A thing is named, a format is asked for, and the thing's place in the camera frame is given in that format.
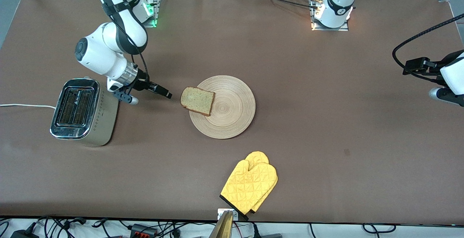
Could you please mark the white metal clamp bracket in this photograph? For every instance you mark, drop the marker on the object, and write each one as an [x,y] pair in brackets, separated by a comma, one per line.
[235,214]

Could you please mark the yellow quilted oven mitt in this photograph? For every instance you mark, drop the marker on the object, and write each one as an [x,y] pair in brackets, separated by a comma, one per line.
[246,187]
[258,156]

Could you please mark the black power adapter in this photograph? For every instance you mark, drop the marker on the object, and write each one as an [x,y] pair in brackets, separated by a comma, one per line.
[23,234]

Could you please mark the round wooden plate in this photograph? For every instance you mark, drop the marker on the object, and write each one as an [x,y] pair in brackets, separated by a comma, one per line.
[228,111]

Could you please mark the gold camera mount bar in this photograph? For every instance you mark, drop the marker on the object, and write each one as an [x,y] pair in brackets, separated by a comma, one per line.
[223,227]

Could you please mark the silver two-slot toaster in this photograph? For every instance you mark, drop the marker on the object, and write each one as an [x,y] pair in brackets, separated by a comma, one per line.
[101,118]

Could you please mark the red and black connector block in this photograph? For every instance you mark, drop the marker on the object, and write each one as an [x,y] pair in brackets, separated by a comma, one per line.
[143,230]

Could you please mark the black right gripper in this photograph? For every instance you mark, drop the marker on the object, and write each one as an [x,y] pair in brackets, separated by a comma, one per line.
[141,82]

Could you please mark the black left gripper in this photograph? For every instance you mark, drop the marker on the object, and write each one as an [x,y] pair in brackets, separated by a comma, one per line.
[431,67]

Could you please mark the aluminium right arm base plate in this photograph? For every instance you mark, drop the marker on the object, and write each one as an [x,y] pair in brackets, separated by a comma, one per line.
[156,13]

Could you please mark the slice of bread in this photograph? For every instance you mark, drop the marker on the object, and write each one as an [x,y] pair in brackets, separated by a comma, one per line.
[197,100]

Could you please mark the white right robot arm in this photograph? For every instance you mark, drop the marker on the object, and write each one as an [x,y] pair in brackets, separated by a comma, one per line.
[98,53]

